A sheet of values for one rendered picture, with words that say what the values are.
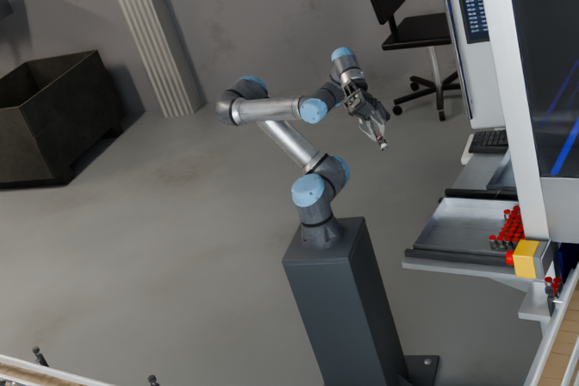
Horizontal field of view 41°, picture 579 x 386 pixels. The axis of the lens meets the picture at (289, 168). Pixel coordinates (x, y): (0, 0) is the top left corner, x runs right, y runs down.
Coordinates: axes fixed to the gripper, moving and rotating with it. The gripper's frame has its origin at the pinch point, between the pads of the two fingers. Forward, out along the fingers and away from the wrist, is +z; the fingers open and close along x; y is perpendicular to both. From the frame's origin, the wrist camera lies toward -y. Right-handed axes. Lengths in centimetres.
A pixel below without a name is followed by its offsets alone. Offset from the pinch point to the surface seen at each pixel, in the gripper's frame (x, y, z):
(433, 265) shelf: -10.8, -20.0, 34.5
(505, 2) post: 57, 31, 19
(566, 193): 37, -7, 46
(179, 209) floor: -213, -120, -160
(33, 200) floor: -331, -87, -242
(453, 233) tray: -5.3, -30.6, 23.2
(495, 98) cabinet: 13, -78, -42
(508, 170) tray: 11, -56, 1
